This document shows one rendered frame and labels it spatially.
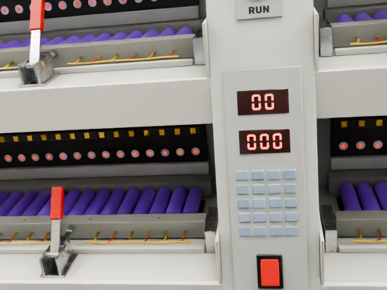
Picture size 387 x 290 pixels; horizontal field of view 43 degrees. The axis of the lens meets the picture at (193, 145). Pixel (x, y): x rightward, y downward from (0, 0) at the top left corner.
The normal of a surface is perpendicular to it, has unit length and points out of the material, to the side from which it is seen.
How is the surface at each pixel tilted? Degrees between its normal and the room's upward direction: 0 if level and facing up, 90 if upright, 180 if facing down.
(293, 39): 90
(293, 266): 90
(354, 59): 15
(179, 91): 105
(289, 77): 90
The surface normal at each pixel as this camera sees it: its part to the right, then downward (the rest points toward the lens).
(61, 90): -0.14, 0.40
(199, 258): -0.10, -0.91
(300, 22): -0.16, 0.15
